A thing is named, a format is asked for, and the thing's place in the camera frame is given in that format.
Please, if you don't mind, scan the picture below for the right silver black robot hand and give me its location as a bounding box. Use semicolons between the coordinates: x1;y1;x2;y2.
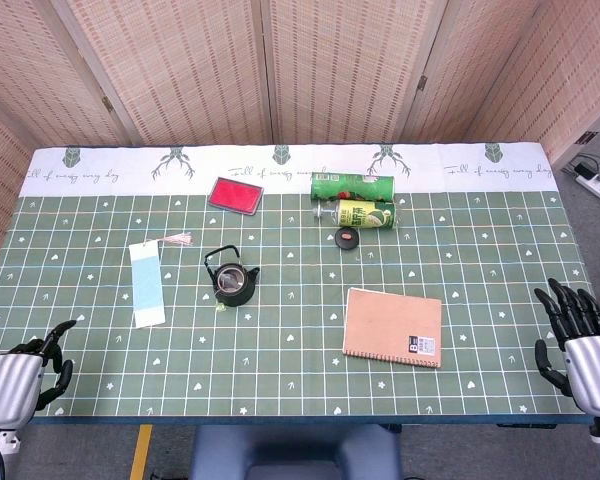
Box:
533;277;600;417

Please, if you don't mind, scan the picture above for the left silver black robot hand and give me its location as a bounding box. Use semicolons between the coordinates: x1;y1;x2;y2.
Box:
0;319;77;430

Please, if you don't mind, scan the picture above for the pyramid tea bag with string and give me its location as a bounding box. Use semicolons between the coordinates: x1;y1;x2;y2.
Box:
216;271;241;314

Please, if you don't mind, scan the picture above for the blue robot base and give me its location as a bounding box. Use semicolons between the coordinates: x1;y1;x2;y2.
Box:
188;424;404;480

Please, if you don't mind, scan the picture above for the black cast iron teapot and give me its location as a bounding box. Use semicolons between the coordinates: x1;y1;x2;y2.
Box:
203;245;261;308

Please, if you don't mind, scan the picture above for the green label tea bottle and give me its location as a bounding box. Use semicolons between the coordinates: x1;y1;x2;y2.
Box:
313;198;398;231

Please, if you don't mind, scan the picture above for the blue white bookmark pink tassel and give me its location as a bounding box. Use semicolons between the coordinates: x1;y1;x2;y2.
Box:
128;232;195;330

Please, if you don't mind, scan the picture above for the brown spiral notebook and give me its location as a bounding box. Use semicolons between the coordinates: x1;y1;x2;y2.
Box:
341;287;444;370

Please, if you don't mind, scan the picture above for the green checked tablecloth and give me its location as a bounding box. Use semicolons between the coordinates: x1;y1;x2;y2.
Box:
0;142;594;417

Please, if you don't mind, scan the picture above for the red ink pad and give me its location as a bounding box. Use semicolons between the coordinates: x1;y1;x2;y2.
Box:
207;176;265;216

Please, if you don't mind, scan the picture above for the green chips can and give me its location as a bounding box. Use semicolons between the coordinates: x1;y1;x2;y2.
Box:
310;171;398;202

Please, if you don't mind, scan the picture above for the bamboo folding screen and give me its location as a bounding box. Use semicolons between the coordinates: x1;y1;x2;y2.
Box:
0;0;600;281

